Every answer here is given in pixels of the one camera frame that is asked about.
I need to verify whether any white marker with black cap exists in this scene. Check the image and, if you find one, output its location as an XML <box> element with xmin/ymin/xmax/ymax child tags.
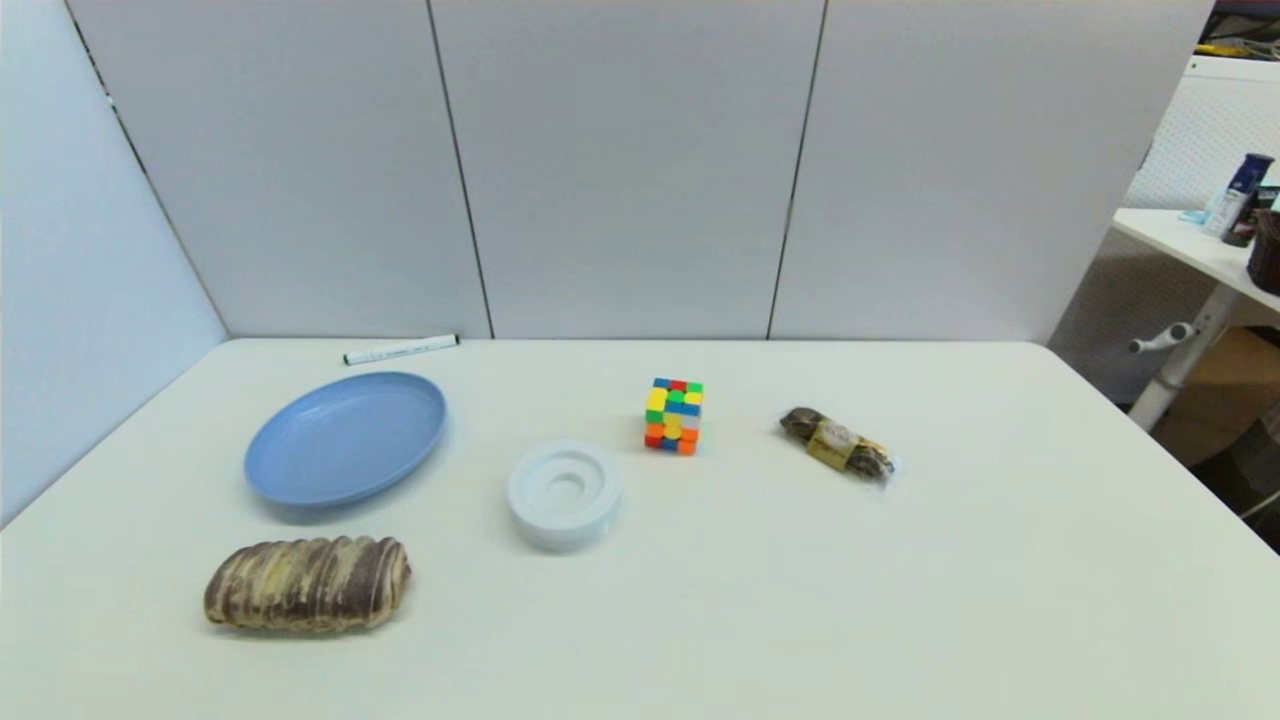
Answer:
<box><xmin>343</xmin><ymin>334</ymin><xmax>461</xmax><ymax>366</ymax></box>

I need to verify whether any multicoloured puzzle cube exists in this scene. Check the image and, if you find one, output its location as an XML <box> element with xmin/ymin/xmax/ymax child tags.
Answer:
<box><xmin>644</xmin><ymin>377</ymin><xmax>705</xmax><ymax>457</ymax></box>

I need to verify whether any white round holder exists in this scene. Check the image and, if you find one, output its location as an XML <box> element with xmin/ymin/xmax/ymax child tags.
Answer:
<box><xmin>507</xmin><ymin>439</ymin><xmax>623</xmax><ymax>553</ymax></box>

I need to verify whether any wrapped chocolate snack packet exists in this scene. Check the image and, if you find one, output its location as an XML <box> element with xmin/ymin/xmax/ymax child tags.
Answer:
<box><xmin>780</xmin><ymin>406</ymin><xmax>898</xmax><ymax>485</ymax></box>

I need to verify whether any blue oval plate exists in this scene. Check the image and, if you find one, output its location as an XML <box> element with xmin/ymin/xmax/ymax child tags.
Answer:
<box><xmin>244</xmin><ymin>371</ymin><xmax>448</xmax><ymax>508</ymax></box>

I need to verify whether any brown striped bread loaf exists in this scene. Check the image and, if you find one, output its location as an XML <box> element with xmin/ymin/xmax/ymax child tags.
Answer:
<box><xmin>204</xmin><ymin>536</ymin><xmax>413</xmax><ymax>634</ymax></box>

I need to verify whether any white desk leg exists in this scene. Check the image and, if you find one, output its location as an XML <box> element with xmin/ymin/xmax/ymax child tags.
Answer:
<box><xmin>1128</xmin><ymin>285</ymin><xmax>1241</xmax><ymax>433</ymax></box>

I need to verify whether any white side desk top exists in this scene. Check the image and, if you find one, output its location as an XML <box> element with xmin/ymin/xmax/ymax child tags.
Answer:
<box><xmin>1113</xmin><ymin>207</ymin><xmax>1280</xmax><ymax>313</ymax></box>

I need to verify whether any brown cardboard box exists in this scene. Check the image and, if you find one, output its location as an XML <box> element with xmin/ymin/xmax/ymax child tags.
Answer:
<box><xmin>1155</xmin><ymin>327</ymin><xmax>1280</xmax><ymax>468</ymax></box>

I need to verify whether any white bottle with blue cap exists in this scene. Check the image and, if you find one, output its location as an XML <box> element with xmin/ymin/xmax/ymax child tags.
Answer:
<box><xmin>1205</xmin><ymin>152</ymin><xmax>1278</xmax><ymax>238</ymax></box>

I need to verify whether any dark bin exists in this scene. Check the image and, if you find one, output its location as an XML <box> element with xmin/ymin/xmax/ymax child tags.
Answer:
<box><xmin>1195</xmin><ymin>405</ymin><xmax>1280</xmax><ymax>553</ymax></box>

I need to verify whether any dark brown basket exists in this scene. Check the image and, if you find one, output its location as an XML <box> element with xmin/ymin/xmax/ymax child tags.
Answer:
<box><xmin>1248</xmin><ymin>207</ymin><xmax>1280</xmax><ymax>296</ymax></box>

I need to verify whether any white desk crank handle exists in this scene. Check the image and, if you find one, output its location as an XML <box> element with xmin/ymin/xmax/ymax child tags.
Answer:
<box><xmin>1129</xmin><ymin>322</ymin><xmax>1198</xmax><ymax>355</ymax></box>

